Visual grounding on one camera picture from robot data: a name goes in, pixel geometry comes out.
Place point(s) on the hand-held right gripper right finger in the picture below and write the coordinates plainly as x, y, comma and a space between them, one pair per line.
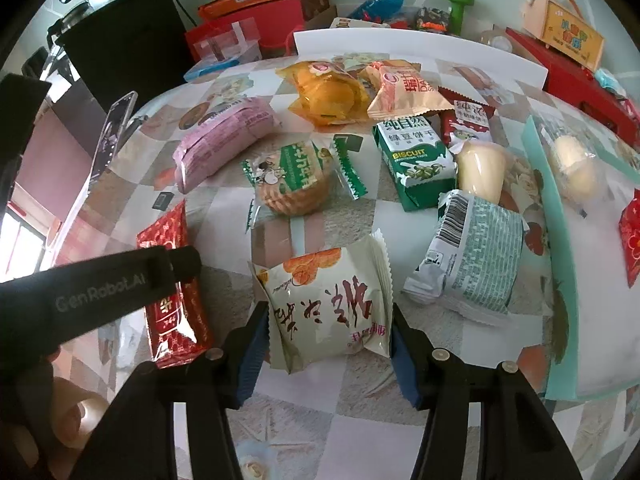
404, 370

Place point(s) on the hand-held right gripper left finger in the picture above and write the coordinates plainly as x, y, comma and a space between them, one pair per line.
252, 355

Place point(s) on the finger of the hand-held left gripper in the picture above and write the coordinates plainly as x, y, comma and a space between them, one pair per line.
185, 263

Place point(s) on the red gold-patterned snack packet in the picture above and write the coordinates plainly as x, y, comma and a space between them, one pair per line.
170, 240

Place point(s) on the cream packet with orange print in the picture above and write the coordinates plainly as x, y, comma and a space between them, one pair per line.
325, 305

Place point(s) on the pink snack packet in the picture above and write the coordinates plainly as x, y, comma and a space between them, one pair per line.
220, 140

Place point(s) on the mint-white packet with barcode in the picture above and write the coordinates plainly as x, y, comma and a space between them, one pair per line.
475, 255

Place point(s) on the green-white round biscuit packet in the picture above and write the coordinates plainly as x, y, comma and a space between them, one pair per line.
295, 180

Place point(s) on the mint green tray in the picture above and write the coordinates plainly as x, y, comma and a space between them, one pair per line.
590, 310

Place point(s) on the green biscuit packet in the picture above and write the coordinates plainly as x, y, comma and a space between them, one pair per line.
415, 160

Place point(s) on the clear packet with cream cake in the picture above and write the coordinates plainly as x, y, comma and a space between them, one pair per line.
480, 165

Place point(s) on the red packet with biscuit picture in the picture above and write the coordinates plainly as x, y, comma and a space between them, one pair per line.
467, 120

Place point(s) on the red-white flower print packet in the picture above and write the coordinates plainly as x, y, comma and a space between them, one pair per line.
631, 245

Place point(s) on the clear packet with round bread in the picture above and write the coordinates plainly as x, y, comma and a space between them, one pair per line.
575, 165

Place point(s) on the person's left hand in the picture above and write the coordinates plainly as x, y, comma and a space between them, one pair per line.
75, 415

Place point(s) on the clear acrylic stand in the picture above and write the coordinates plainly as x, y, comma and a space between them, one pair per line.
107, 140

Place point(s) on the blue flat packet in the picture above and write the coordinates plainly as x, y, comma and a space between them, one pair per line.
210, 67

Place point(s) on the black cabinet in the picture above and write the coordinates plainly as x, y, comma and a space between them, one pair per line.
125, 50

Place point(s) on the yellow snack packet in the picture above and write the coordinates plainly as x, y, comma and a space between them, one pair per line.
325, 90

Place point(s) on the clear plastic box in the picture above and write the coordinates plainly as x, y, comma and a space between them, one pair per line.
227, 40

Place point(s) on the orange and red boxes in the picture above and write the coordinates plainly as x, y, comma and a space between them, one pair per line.
275, 30

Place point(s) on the peach orange snack packet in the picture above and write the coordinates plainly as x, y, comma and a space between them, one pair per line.
400, 92

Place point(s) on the small cream box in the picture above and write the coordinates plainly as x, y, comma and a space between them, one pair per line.
357, 23

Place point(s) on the blue bottle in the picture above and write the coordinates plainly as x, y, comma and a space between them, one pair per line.
380, 4

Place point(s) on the red gift box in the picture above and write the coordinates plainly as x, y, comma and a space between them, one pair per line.
570, 80

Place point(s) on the blue-white wipes packet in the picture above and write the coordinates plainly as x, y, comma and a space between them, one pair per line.
610, 80

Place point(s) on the green dumbbell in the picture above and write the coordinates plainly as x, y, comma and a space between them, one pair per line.
460, 10

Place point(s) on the orange handbag-shaped box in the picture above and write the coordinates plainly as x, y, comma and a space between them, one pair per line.
565, 35

